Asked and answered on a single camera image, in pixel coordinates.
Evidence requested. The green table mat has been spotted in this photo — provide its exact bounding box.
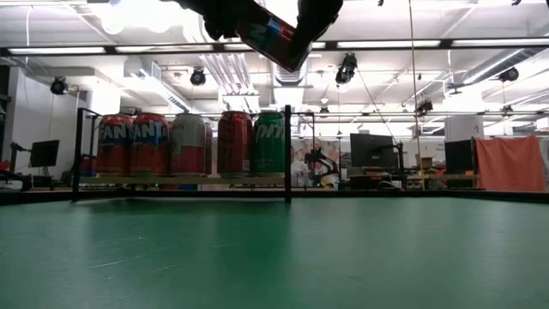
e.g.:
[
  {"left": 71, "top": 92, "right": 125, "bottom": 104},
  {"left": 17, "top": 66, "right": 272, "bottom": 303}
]
[{"left": 0, "top": 195, "right": 549, "bottom": 309}]

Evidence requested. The black shelf end post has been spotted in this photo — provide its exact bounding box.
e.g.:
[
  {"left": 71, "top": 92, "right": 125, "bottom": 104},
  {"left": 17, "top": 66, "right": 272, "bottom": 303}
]
[{"left": 281, "top": 104, "right": 293, "bottom": 204}]

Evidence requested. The black frame rod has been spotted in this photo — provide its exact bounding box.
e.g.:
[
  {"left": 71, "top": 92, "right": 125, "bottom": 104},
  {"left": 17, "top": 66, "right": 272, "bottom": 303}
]
[{"left": 71, "top": 106, "right": 104, "bottom": 203}]

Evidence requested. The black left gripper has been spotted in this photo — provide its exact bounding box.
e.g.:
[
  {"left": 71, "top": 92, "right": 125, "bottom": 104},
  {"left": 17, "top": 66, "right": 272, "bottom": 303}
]
[{"left": 173, "top": 0, "right": 258, "bottom": 42}]

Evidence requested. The green Sprite can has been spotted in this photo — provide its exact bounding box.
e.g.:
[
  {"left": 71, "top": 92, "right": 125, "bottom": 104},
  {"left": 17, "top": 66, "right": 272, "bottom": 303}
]
[{"left": 251, "top": 111, "right": 287, "bottom": 177}]

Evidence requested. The red Star Wars Coca-Cola can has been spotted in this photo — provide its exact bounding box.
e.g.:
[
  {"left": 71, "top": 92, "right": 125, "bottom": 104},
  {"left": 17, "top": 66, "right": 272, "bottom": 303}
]
[{"left": 216, "top": 110, "right": 254, "bottom": 178}]

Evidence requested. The white pink soda can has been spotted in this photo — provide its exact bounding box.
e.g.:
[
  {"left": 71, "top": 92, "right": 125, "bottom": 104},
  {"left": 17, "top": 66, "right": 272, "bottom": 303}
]
[{"left": 169, "top": 112, "right": 208, "bottom": 177}]

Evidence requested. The orange cloth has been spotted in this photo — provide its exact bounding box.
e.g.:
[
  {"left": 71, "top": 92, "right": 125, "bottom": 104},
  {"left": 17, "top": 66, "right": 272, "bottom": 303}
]
[{"left": 474, "top": 135, "right": 546, "bottom": 193}]

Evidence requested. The red Fanta strawberry can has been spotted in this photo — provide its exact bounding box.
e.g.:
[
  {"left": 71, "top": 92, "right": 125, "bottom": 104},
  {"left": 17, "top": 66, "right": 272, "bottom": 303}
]
[
  {"left": 234, "top": 0, "right": 313, "bottom": 73},
  {"left": 94, "top": 113, "right": 135, "bottom": 176},
  {"left": 130, "top": 112, "right": 172, "bottom": 177}
]

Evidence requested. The black aluminium table frame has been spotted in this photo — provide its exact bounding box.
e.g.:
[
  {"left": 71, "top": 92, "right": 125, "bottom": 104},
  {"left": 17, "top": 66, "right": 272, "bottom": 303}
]
[{"left": 0, "top": 186, "right": 549, "bottom": 205}]

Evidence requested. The black monitor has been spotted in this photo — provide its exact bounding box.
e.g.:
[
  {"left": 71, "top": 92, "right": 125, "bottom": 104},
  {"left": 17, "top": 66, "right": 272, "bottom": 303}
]
[
  {"left": 444, "top": 139, "right": 477, "bottom": 175},
  {"left": 349, "top": 132, "right": 395, "bottom": 169},
  {"left": 28, "top": 139, "right": 61, "bottom": 168}
]

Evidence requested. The wooden background desk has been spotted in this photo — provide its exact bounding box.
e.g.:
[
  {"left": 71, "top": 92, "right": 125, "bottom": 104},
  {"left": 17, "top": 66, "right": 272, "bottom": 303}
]
[{"left": 342, "top": 171, "right": 480, "bottom": 192}]

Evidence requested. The ceiling air vent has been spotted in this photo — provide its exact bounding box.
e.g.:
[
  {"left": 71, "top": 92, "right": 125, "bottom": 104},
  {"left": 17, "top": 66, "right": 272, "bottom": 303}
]
[{"left": 274, "top": 59, "right": 308, "bottom": 87}]

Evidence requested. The overhead rig crossbar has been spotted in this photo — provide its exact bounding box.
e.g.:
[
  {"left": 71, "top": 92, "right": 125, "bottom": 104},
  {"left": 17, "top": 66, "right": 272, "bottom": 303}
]
[{"left": 0, "top": 37, "right": 549, "bottom": 56}]

